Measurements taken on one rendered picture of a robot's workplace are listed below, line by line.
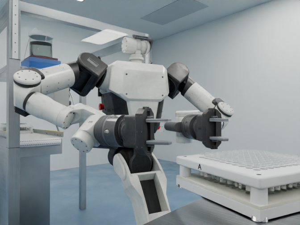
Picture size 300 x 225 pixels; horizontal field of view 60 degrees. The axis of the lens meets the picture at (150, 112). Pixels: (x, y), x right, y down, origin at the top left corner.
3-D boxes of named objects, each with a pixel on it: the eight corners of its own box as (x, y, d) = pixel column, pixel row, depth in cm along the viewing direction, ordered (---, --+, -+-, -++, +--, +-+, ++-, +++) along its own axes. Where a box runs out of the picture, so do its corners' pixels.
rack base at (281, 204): (345, 199, 52) (345, 187, 52) (260, 222, 41) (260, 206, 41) (248, 174, 74) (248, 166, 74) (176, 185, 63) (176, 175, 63)
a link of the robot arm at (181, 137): (206, 143, 92) (190, 140, 103) (205, 113, 92) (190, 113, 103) (177, 146, 88) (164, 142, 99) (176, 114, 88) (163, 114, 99)
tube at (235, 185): (240, 198, 51) (240, 160, 51) (235, 199, 51) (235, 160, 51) (235, 196, 52) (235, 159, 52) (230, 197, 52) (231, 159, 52)
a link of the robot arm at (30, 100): (56, 109, 73) (-1, 82, 76) (53, 136, 79) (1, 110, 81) (77, 94, 82) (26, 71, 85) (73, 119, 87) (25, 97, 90)
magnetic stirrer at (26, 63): (63, 72, 175) (63, 58, 175) (29, 68, 161) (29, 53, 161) (52, 75, 190) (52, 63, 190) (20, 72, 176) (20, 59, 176)
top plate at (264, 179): (345, 174, 52) (345, 164, 52) (260, 190, 41) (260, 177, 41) (248, 156, 74) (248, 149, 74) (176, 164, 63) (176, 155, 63)
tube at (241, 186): (247, 201, 50) (247, 161, 50) (242, 202, 49) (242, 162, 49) (241, 198, 51) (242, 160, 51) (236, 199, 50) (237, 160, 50)
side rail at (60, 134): (63, 136, 174) (63, 132, 174) (60, 137, 172) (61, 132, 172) (13, 129, 274) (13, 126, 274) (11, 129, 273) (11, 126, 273)
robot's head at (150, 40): (127, 49, 117) (131, 33, 113) (144, 52, 121) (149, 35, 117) (132, 55, 112) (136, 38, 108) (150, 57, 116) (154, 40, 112)
